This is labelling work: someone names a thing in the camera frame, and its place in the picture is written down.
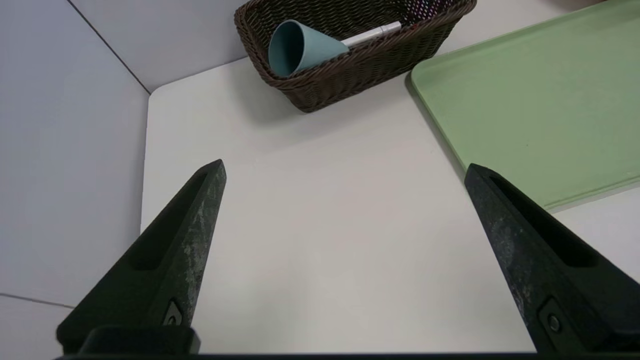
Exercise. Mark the blue-grey plastic cup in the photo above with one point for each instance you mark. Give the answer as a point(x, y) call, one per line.
point(300, 47)

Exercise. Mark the white marker pen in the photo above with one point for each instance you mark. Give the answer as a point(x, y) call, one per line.
point(372, 35)

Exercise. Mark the light green plastic tray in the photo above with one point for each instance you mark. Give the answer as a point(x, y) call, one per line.
point(540, 110)

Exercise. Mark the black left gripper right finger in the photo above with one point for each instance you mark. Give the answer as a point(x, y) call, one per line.
point(550, 280)

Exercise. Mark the dark brown wicker basket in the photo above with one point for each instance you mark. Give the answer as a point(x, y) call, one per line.
point(350, 75)

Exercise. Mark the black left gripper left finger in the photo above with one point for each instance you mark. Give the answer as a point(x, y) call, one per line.
point(165, 270)

